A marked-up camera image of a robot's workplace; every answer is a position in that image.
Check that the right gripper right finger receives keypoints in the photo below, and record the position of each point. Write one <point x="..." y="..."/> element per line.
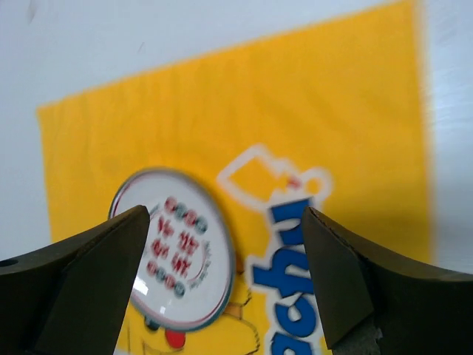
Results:
<point x="372" y="300"/>

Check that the round patterned plate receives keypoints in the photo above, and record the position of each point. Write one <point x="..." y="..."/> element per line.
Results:
<point x="187" y="269"/>

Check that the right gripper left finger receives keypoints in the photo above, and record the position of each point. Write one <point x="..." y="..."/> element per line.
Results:
<point x="71" y="296"/>

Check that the yellow Pikachu cloth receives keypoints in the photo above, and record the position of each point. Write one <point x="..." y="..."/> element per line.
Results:
<point x="329" y="115"/>

